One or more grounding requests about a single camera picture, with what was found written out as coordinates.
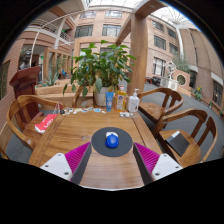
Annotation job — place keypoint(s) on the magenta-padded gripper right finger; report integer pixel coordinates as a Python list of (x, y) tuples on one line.
[(160, 166)]

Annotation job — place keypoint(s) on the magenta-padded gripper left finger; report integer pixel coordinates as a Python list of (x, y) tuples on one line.
[(63, 165)]

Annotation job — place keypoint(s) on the blue and white computer mouse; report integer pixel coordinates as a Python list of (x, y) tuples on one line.
[(112, 141)]

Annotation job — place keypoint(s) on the round black mouse pad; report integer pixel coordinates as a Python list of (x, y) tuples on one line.
[(100, 145)]

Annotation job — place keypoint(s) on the black notebook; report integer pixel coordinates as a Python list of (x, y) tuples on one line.
[(178, 143)]

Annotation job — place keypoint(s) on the wooden armchair with black notebook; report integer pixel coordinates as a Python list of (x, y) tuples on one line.
[(193, 153)]

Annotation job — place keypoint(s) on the red and white booklet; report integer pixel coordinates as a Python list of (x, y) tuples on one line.
[(46, 124)]

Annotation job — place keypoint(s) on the small white packet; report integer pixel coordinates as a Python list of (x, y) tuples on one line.
[(124, 114)]

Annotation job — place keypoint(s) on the white pump bottle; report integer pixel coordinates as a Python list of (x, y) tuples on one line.
[(133, 104)]

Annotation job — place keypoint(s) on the wooden armchair with red booklet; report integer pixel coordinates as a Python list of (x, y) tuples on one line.
[(15, 110)]

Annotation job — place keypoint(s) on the yellow liquid bottle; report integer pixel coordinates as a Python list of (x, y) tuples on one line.
[(121, 101)]

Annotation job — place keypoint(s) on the blue squeeze tube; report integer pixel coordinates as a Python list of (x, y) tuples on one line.
[(109, 101)]

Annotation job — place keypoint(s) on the yellow flowering plant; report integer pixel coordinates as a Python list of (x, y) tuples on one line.
[(198, 93)]

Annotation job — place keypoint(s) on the green agave plant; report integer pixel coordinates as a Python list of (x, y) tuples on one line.
[(51, 80)]

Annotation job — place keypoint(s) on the dark wooden lectern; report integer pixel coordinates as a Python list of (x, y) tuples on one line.
[(25, 86)]

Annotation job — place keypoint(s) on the white sculpture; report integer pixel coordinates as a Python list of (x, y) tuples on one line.
[(171, 70)]

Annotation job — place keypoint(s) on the large green potted plant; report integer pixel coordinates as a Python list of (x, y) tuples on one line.
[(103, 66)]

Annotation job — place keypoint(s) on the grey bust statue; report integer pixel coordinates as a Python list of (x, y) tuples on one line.
[(25, 60)]

